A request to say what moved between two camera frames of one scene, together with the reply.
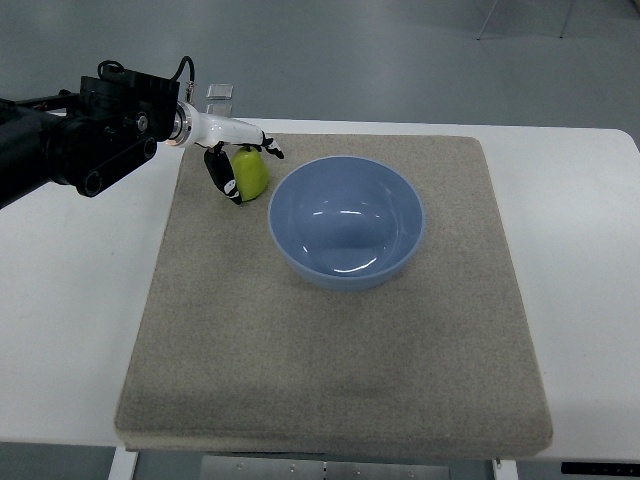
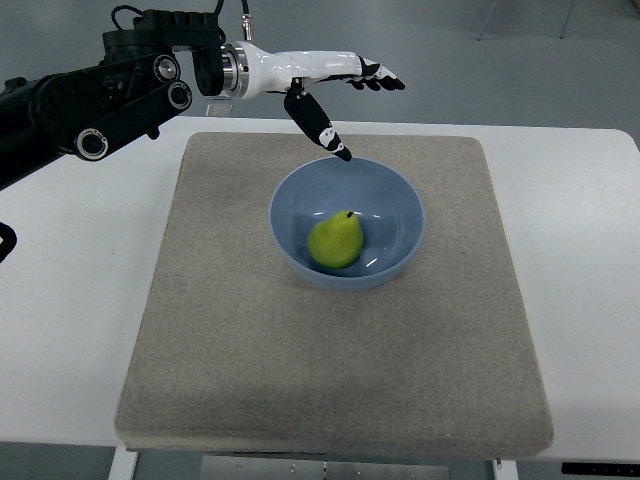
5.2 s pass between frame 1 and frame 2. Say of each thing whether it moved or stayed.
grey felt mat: stayed
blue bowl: stayed
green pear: moved
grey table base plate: stayed
